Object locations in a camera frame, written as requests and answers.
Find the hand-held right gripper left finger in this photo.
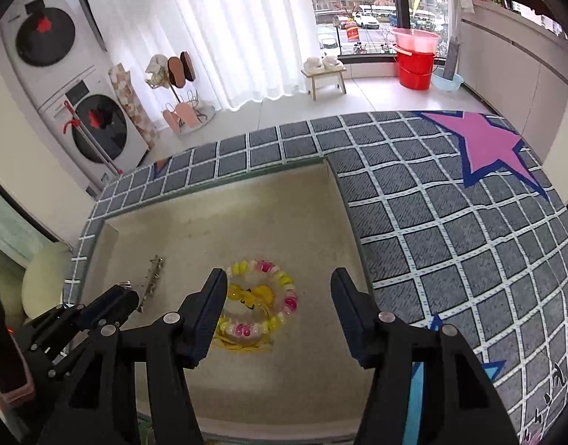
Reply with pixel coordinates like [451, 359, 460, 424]
[36, 268, 228, 445]

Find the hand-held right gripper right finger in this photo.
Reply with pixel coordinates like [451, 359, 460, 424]
[330, 268, 519, 445]

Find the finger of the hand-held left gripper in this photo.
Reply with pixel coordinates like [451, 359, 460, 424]
[80, 286, 139, 331]
[22, 303, 87, 378]

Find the yellow tassel cord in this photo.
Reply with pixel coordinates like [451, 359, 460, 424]
[214, 284, 275, 350]

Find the silver metal hair clip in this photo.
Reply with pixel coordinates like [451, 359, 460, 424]
[142, 255, 167, 303]

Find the pink yellow beaded bracelet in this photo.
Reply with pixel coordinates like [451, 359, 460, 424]
[219, 260, 298, 337]

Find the beige shallow tray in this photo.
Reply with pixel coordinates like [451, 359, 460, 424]
[77, 158, 376, 440]

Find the red white mop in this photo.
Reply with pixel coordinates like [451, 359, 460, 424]
[62, 101, 125, 177]

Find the pink slippers pair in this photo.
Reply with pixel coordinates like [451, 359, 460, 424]
[161, 102, 199, 133]

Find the rolled checkered mat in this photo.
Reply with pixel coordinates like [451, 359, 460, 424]
[109, 64, 159, 149]

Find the metal shoe rack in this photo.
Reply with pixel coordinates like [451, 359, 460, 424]
[145, 51, 216, 133]

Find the small wooden stool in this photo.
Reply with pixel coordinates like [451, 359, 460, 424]
[301, 66, 348, 101]

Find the white shoe on rack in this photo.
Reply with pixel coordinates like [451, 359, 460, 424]
[145, 55, 169, 88]

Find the brown slippers pair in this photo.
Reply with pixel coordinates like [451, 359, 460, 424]
[167, 52, 197, 88]

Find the red plastic bucket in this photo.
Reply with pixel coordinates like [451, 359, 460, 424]
[394, 46, 437, 91]

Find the light blue basin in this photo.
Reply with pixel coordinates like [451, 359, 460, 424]
[431, 73, 464, 92]

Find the grey washboard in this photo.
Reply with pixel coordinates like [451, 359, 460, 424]
[442, 42, 462, 79]

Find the white sheer curtain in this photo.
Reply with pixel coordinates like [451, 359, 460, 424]
[75, 0, 320, 112]

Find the pink plastic basin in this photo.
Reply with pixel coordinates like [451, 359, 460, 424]
[390, 28, 441, 55]

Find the white stacked dryer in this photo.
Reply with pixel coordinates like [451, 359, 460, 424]
[0, 0, 111, 108]

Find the white window cabinet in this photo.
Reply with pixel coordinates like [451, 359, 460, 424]
[460, 0, 568, 158]

